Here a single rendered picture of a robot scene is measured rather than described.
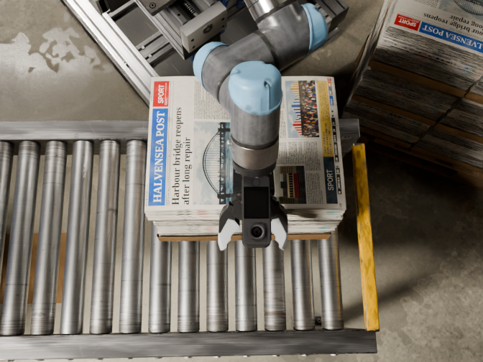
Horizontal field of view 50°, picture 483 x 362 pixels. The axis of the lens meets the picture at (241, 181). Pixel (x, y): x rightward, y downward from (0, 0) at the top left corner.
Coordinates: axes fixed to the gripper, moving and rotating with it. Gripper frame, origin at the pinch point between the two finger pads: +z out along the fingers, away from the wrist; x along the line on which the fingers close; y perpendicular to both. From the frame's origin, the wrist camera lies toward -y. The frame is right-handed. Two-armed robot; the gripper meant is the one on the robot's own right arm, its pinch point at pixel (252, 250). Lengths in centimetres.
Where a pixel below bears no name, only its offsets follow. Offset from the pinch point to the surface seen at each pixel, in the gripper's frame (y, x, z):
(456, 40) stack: 58, -52, -13
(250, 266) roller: 12.8, -0.1, 20.1
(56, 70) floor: 131, 79, 35
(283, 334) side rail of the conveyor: 0.4, -7.2, 28.3
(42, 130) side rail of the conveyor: 39, 50, 1
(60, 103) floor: 118, 76, 44
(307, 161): 13.2, -10.6, -10.2
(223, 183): 9.1, 5.3, -8.2
